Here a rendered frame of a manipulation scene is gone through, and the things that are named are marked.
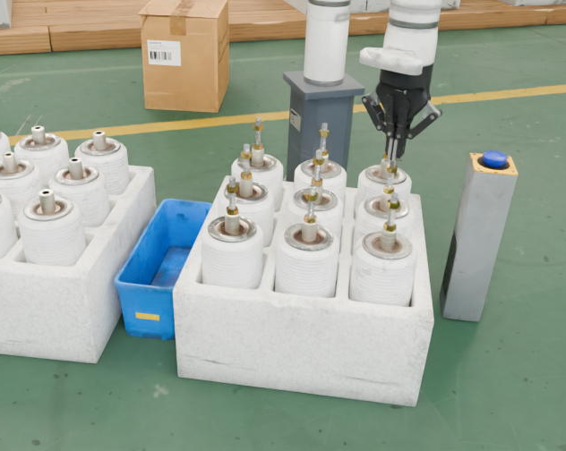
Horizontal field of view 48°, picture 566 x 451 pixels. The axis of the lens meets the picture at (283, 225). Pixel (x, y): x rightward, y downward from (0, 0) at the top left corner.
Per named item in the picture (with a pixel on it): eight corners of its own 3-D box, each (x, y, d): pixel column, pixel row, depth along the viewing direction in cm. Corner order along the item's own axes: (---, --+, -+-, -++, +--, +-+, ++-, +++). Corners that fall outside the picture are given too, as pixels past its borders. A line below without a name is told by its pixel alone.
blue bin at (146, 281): (167, 245, 138) (163, 197, 131) (216, 251, 137) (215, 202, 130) (118, 337, 112) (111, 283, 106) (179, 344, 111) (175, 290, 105)
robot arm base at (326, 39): (297, 74, 146) (301, -3, 138) (333, 72, 149) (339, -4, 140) (312, 88, 139) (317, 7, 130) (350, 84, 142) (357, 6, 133)
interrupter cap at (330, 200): (295, 213, 103) (295, 209, 102) (289, 191, 109) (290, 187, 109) (341, 212, 104) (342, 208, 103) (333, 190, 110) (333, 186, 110)
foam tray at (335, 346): (226, 249, 138) (225, 174, 128) (407, 268, 134) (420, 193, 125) (177, 378, 104) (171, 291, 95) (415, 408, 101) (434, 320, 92)
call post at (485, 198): (439, 295, 126) (468, 153, 110) (475, 299, 126) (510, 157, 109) (441, 318, 120) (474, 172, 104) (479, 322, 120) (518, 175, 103)
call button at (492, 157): (479, 159, 109) (481, 148, 108) (502, 161, 108) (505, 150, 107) (482, 169, 105) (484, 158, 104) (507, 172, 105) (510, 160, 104)
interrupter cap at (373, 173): (395, 165, 119) (396, 162, 119) (413, 184, 113) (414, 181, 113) (358, 169, 117) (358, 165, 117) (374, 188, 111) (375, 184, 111)
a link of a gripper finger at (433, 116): (433, 112, 92) (402, 131, 96) (440, 122, 92) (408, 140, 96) (440, 106, 94) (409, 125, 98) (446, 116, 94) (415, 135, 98)
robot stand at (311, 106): (278, 185, 163) (282, 72, 148) (330, 178, 168) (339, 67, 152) (297, 213, 152) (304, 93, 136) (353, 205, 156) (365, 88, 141)
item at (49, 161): (41, 209, 135) (27, 131, 125) (85, 213, 134) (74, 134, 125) (21, 234, 127) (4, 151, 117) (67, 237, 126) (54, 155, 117)
